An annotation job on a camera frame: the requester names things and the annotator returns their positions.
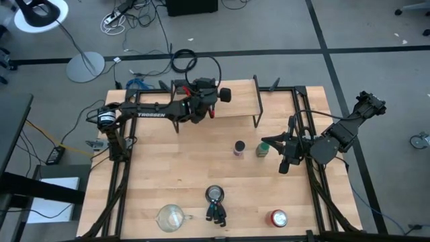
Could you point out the purple label spice jar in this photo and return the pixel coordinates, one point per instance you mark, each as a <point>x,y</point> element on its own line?
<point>239,148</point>

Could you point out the white power strip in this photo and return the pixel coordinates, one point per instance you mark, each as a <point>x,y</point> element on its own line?
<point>112,17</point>

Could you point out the grey office chair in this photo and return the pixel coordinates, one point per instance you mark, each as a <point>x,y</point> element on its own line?
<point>398,12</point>

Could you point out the grey round-base floor stand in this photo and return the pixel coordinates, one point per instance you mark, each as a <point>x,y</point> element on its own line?
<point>85,67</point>

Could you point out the clear glass measuring jug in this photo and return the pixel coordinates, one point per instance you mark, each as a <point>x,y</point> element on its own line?
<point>171,218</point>

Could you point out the red Fanta soda can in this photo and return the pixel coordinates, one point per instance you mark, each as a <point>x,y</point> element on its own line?
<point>277,218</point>

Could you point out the black aluminium table frame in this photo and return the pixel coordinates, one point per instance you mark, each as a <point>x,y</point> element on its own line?
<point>285,89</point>

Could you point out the wooden desk shelf black frame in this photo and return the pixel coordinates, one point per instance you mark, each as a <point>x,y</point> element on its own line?
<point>238,101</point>

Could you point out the black box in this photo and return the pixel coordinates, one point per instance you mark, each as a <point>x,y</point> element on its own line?
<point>191,6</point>

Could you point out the green oregano glass jar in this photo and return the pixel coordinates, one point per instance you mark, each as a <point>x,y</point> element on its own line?
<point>262,150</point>

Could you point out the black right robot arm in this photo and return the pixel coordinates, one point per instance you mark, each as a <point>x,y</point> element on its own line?
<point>336,134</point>

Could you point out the black desk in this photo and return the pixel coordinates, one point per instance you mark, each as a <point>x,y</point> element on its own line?
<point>13,127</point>

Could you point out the grey caster wheel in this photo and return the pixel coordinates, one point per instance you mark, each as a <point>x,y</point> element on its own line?
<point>418,141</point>

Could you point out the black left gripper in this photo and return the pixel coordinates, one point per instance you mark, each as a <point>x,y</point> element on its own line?
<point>205,101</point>

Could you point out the white box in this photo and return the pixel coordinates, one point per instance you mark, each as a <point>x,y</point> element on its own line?
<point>50,211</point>

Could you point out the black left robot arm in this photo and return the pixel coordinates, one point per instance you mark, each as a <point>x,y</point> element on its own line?
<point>151,109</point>

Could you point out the black power adapter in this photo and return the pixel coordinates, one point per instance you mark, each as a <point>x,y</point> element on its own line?
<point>55,154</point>

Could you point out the dark grey kitchen utensils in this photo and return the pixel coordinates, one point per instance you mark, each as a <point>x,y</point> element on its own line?
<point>222,189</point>

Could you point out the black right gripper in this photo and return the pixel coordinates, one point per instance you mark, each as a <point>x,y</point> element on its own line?
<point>293,149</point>

